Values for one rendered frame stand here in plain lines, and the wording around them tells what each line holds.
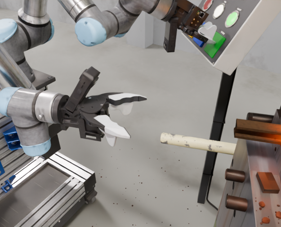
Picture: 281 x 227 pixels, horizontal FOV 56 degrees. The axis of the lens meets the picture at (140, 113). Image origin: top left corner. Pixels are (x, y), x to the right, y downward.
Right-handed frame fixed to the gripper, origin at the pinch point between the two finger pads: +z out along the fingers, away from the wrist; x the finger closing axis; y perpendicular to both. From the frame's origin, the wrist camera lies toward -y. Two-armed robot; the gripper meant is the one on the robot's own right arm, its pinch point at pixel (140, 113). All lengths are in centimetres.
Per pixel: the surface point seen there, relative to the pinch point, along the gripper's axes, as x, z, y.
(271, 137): 0.6, 27.5, 0.8
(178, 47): -287, -20, 96
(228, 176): 2.3, 21.3, 12.3
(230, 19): -46, 19, -9
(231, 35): -40.6, 19.7, -5.6
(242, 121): -0.6, 21.4, -1.3
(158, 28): -297, -49, 77
